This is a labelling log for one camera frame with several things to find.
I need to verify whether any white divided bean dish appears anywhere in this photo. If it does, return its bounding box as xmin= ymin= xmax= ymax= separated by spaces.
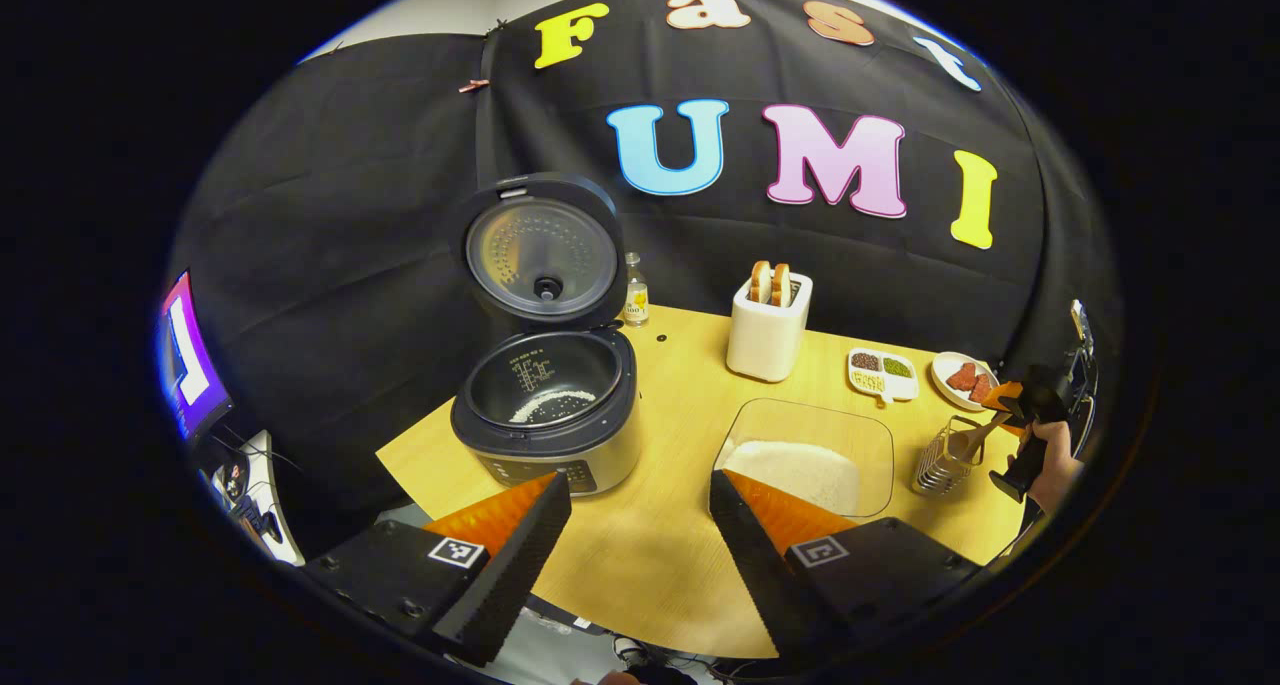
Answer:
xmin=848 ymin=348 xmax=920 ymax=406

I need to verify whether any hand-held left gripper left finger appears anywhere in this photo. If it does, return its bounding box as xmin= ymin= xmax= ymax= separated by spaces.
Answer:
xmin=300 ymin=470 xmax=573 ymax=666

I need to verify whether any metal wire chopstick holder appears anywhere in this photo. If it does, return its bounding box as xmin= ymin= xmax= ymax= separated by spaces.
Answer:
xmin=912 ymin=415 xmax=987 ymax=496

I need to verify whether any white toaster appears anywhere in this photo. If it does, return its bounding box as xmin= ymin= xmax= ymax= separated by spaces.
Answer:
xmin=726 ymin=270 xmax=814 ymax=383

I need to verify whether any glass bottle yellow label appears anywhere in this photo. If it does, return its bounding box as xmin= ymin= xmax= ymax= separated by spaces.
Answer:
xmin=624 ymin=253 xmax=650 ymax=328

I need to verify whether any white side desk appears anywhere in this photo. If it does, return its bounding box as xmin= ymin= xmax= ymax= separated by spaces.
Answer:
xmin=195 ymin=430 xmax=306 ymax=566

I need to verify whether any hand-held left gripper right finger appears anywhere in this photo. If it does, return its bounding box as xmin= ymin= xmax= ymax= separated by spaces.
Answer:
xmin=708 ymin=470 xmax=986 ymax=666

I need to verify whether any computer monitor purple screen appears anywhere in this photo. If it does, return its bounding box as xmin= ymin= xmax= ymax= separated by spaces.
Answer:
xmin=158 ymin=270 xmax=235 ymax=442

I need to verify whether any wooden spoon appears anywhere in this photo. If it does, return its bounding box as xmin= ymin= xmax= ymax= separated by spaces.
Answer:
xmin=950 ymin=412 xmax=1013 ymax=464

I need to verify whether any round white plate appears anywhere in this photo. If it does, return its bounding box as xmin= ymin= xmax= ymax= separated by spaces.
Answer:
xmin=930 ymin=352 xmax=1001 ymax=412

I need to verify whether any black backdrop cloth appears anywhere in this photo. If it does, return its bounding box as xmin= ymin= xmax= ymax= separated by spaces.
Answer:
xmin=165 ymin=0 xmax=1121 ymax=556

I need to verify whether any dark grey rice cooker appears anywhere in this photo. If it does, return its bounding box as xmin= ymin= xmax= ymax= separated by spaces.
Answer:
xmin=450 ymin=172 xmax=643 ymax=496

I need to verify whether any clear rice container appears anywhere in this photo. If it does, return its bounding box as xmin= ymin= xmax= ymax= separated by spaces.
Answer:
xmin=714 ymin=398 xmax=896 ymax=519

